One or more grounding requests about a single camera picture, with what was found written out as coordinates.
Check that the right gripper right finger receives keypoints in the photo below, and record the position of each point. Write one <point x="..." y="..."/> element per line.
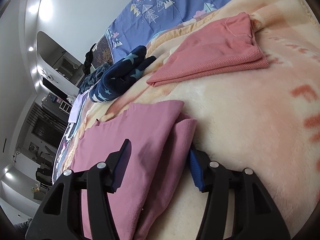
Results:
<point x="256" y="215"/>

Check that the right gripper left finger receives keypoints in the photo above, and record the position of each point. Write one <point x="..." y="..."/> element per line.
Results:
<point x="60" y="214"/>

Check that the pink long-sleeve shirt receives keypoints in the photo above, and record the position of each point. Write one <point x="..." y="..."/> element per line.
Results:
<point x="160" y="135"/>

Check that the folded lavender garment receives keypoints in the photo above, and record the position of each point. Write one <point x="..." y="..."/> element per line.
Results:
<point x="76" y="107"/>

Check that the white shelf rack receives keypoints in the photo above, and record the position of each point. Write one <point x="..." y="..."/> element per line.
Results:
<point x="65" y="107"/>

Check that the dark teal fleece blanket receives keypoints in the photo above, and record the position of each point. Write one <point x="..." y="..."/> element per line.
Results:
<point x="93" y="78"/>

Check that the navy star-pattern fleece garment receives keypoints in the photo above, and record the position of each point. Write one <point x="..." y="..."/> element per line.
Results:
<point x="121" y="76"/>

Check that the folded coral pink garment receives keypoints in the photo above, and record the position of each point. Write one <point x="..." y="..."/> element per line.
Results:
<point x="223" y="46"/>

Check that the blue tree-print duvet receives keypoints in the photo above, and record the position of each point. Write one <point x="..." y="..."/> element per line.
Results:
<point x="141" y="20"/>

